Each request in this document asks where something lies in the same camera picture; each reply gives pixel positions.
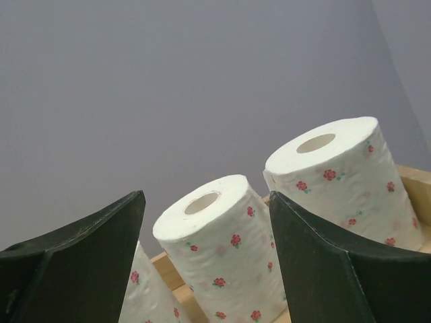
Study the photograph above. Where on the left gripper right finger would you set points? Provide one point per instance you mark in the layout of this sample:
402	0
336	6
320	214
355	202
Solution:
333	275

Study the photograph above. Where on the wooden two-tier shelf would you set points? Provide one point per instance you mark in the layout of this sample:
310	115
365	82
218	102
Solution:
417	185

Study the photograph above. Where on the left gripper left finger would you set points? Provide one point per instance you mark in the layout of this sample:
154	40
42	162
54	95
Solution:
77	273

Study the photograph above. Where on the floral paper towel roll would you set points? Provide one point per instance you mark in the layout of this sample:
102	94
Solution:
344	172
147	298
220	241

